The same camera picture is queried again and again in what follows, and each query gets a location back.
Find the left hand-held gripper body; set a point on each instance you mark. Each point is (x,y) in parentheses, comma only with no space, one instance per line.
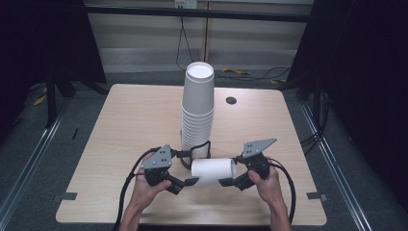
(157,160)

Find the black curtain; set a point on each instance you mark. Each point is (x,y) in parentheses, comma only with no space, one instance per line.
(359,80)
(48,41)

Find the dark office desk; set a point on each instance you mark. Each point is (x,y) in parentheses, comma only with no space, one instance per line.
(192,12)

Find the grey tape strip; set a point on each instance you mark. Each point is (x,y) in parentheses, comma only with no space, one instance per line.
(316,196)
(69,196)

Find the person's left hand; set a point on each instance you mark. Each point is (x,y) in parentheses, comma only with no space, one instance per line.
(144,192)

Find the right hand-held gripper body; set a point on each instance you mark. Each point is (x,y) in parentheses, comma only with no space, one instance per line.
(255,149)

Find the black metal stand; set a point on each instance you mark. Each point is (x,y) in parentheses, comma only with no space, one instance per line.
(50,102)

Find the metal floor rail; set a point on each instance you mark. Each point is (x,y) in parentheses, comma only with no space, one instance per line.
(29,160)
(336,173)

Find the yellow floor marker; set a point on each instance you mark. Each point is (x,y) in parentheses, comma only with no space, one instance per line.
(39,100)
(234,71)

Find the person's right hand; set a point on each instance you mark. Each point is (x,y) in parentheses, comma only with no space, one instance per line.
(267,191)

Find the white paper cup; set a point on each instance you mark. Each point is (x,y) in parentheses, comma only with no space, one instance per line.
(211,170)

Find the white wall socket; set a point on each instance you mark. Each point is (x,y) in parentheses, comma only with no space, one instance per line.
(186,4)

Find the stack of white paper cups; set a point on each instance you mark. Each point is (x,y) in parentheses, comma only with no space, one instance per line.
(198,96)

